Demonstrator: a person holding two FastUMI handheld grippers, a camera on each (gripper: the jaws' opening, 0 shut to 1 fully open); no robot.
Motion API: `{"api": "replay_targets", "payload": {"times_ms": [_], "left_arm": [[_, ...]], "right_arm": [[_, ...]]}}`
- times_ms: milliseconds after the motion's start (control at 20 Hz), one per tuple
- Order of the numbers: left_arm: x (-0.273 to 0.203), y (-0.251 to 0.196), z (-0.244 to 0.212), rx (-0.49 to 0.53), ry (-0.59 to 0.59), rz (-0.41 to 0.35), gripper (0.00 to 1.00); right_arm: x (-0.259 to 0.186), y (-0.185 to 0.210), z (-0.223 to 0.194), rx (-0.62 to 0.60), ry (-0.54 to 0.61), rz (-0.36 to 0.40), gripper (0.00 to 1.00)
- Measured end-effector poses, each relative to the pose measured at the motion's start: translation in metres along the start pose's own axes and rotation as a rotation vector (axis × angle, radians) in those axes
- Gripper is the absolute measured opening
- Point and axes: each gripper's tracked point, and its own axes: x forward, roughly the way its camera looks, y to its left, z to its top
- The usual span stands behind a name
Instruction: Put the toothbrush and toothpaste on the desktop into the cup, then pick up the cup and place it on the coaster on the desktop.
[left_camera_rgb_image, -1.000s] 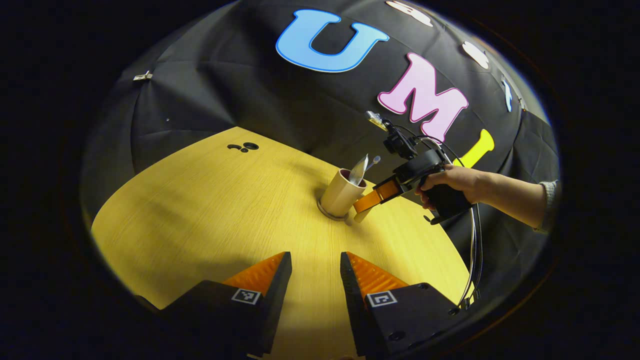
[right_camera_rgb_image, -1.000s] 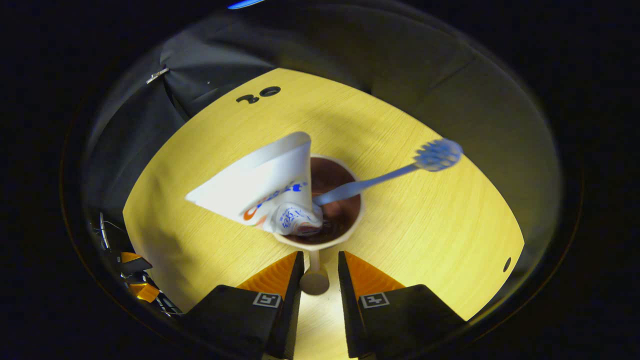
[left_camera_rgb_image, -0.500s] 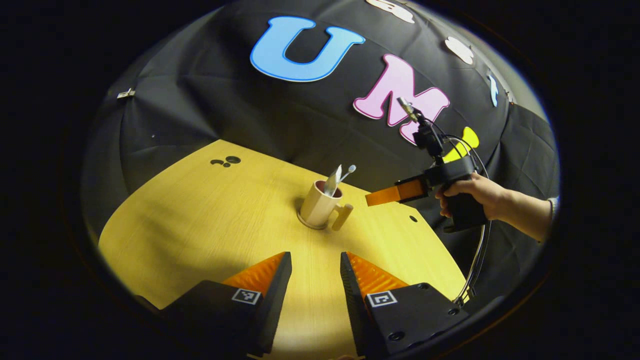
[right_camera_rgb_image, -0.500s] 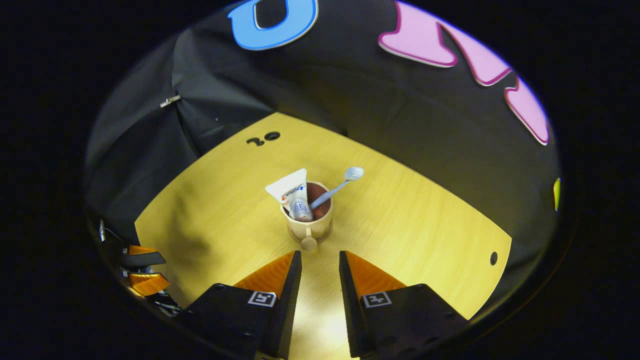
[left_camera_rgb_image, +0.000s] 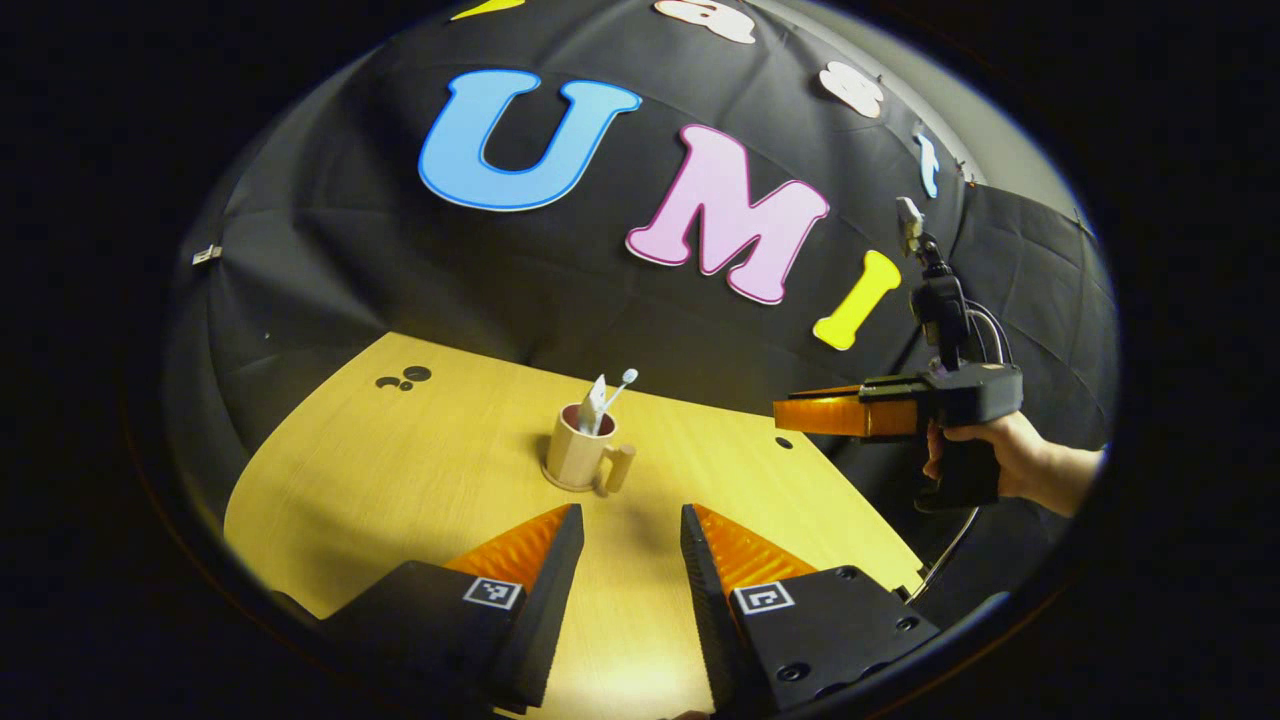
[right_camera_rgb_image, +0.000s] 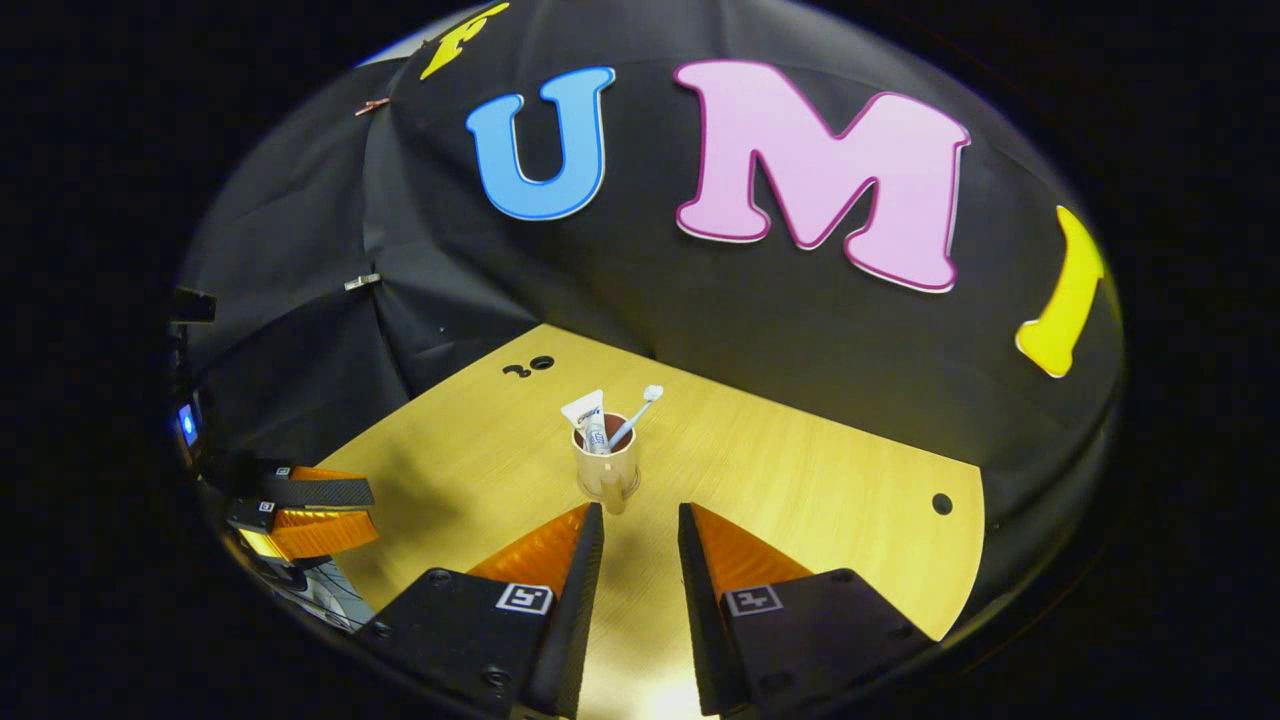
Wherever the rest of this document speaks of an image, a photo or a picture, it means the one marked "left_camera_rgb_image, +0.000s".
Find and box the white toothpaste tube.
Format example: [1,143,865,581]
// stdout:
[577,374,608,437]

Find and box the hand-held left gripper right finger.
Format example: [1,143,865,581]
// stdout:
[680,503,941,716]

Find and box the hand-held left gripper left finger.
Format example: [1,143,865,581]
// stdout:
[315,503,586,716]

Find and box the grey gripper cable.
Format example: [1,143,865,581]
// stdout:
[903,505,983,604]

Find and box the black backdrop cloth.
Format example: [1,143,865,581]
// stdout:
[165,0,1118,641]

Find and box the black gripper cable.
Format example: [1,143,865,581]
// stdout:
[966,298,1014,367]

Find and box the beige cup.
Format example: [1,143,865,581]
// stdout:
[541,402,637,498]

